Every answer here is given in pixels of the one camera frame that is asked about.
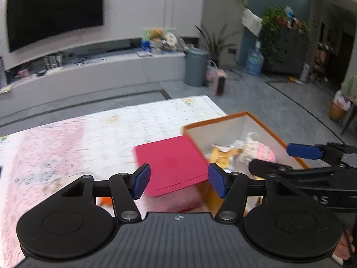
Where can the potted plant with long leaves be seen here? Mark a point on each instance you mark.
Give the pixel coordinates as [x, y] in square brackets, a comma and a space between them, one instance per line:
[216, 44]

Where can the white bottle on floor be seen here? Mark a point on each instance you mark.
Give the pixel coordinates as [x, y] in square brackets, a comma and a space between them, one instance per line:
[304, 71]

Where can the small blue box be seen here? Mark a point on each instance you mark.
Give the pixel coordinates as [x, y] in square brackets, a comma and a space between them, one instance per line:
[145, 44]

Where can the pink white knitted toy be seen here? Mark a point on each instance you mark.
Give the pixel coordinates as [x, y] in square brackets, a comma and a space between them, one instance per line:
[259, 152]

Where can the person's right hand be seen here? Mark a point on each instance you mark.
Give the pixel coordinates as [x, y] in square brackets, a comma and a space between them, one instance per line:
[342, 248]

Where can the orange ball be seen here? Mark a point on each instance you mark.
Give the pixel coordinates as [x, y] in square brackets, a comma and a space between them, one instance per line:
[106, 201]

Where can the grey storage cabinet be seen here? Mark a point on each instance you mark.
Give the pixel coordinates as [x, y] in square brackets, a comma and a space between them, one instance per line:
[292, 50]

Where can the black wall television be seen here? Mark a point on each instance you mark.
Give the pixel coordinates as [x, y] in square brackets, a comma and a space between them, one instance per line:
[54, 8]

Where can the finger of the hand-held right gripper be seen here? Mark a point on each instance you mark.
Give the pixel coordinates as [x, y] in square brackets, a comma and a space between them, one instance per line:
[302, 150]
[262, 167]

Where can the pink white patterned tablecloth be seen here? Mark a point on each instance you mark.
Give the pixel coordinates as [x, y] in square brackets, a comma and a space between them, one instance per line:
[83, 145]

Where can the red box with clear side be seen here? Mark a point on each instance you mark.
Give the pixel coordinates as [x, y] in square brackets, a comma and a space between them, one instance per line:
[171, 170]

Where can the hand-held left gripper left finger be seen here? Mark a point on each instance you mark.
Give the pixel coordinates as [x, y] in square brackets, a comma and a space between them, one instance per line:
[140, 180]

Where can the yellow snack packet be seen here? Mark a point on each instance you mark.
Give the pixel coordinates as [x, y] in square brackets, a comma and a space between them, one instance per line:
[221, 156]

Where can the pink small bag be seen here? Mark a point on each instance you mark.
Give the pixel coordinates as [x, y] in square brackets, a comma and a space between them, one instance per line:
[216, 75]

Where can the white hanging paper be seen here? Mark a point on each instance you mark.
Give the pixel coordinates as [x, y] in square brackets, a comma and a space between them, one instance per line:
[251, 22]

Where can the clear plastic bag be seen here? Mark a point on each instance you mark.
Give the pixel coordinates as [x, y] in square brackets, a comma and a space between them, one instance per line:
[252, 136]

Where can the orange cardboard box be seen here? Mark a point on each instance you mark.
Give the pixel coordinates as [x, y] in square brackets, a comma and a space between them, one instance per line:
[251, 125]

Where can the bushy green climbing plant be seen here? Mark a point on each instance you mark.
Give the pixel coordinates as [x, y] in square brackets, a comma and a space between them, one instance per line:
[274, 30]

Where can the large blue water bottle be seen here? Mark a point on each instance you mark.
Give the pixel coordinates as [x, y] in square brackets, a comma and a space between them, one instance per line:
[254, 60]

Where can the grey television cabinet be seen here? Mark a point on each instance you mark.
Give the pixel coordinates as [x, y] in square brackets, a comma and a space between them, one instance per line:
[92, 69]

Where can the brown teddy bear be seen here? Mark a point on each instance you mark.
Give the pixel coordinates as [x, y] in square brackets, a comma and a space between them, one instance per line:
[156, 35]

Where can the yellow basket with white bags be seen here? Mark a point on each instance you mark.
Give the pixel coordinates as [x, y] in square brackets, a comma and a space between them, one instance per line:
[337, 109]

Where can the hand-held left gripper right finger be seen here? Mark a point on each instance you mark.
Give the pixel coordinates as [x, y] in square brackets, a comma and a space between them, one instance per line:
[217, 180]

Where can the grey trash bin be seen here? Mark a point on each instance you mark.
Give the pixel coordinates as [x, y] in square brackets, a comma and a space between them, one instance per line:
[196, 67]

